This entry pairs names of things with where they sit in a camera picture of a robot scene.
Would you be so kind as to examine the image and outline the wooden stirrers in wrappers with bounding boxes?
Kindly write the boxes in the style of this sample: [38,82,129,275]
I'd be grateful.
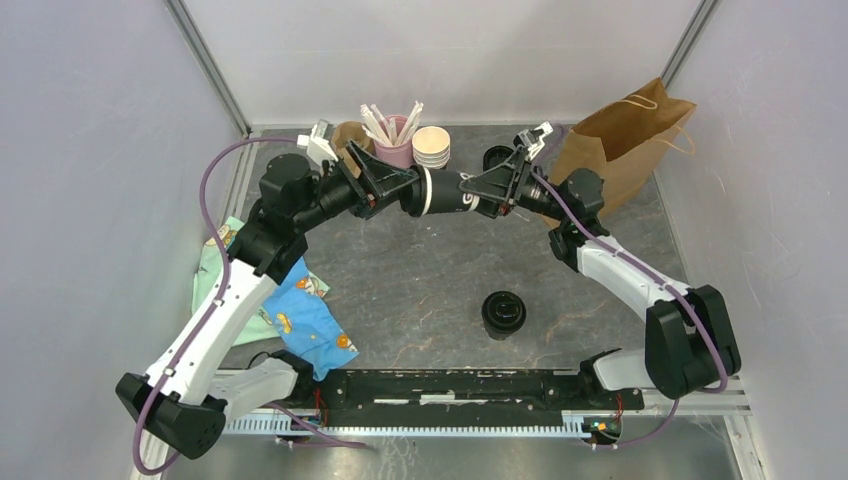
[360,101,424,147]

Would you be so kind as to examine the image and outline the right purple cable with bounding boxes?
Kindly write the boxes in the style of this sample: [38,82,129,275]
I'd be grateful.
[529,123,730,452]

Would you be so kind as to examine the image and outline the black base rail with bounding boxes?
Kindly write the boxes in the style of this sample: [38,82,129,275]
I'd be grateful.
[278,369,645,427]

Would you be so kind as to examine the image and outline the black paper coffee cup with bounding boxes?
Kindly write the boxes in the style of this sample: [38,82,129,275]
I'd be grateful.
[480,290,528,342]

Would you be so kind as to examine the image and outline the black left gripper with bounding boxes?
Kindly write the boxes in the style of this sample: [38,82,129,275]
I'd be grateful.
[294,140,420,232]

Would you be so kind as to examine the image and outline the brown cardboard cup carriers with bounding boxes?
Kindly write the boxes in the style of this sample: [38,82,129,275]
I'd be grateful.
[330,121,376,178]

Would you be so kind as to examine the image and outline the stack of paper cups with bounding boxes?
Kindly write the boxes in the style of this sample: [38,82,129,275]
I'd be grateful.
[412,126,451,169]

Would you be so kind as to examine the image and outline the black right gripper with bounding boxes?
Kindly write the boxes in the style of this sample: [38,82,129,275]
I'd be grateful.
[453,145,570,224]

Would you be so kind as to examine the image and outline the blue patterned cloth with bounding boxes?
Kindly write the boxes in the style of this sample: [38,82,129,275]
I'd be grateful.
[259,259,358,381]

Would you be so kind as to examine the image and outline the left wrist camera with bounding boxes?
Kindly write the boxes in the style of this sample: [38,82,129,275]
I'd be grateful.
[296,119,338,176]

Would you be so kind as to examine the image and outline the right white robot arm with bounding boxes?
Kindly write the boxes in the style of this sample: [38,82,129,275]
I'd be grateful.
[459,149,741,408]

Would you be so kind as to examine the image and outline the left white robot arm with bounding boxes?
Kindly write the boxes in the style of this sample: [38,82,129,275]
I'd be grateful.
[116,142,420,475]

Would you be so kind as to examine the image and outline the brown paper takeout bag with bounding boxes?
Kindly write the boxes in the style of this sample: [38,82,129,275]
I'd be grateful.
[547,78,697,217]

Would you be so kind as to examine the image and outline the pink metal utensil cup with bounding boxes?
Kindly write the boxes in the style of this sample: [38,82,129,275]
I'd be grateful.
[373,115,415,168]

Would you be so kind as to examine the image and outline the green patterned cloth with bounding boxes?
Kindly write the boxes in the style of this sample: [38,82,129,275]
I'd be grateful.
[191,239,330,346]

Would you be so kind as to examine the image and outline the stack of black lids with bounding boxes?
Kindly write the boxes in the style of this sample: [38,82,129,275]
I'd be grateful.
[483,145,514,171]

